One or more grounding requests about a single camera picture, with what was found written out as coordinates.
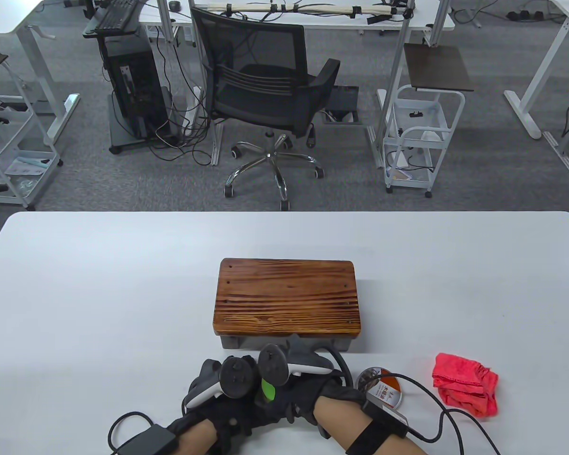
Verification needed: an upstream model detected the person's right hand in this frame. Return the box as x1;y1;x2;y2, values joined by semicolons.
254;370;367;427

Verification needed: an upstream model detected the person's left hand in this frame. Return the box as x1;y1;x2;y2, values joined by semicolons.
167;356;266;455

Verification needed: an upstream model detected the round metal tin lid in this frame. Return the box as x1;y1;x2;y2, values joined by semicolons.
356;366;404;411

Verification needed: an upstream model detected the brown wooden stool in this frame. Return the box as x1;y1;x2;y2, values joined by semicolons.
212;258;362;352

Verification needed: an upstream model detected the red cloth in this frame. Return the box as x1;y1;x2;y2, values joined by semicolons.
431;353;498;418

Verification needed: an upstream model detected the person's right forearm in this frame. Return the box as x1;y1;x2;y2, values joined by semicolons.
313;396;427;455

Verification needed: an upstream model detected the person's left forearm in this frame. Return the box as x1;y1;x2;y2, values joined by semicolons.
175;422;216;455

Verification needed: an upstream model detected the black and white controller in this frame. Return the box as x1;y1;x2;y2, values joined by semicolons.
185;356;257;408
258;334;342;387

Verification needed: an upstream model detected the white rolling cart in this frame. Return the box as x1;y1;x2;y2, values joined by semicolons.
0;95;63;210
382;85;466;199

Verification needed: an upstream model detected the black floor socket box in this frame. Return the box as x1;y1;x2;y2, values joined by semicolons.
323;85;363;125

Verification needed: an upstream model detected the white power strip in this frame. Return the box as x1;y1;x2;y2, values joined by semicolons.
183;85;204;128

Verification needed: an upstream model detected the black mesh office chair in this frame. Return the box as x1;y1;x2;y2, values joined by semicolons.
190;7;342;211

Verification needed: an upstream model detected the grey computer stand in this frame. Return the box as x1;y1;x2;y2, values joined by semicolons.
83;0;178;155

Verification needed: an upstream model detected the black computer tower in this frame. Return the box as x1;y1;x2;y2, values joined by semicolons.
103;47;169;140

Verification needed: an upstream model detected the white desk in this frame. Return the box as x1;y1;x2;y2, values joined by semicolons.
503;0;569;140
138;0;456;31
0;0;100;145

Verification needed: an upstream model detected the beige rod bundle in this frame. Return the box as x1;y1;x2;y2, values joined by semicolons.
204;2;396;15

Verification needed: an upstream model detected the black keyboard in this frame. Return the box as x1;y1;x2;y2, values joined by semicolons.
95;0;140;33

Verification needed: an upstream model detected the aluminium frame post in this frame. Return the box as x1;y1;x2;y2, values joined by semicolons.
367;0;418;169
188;0;224;166

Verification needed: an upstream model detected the tangle of black cables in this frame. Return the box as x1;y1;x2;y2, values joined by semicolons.
147;28;214;166

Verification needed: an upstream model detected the aluminium floor rail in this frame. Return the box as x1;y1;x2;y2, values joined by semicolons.
543;132;569;174

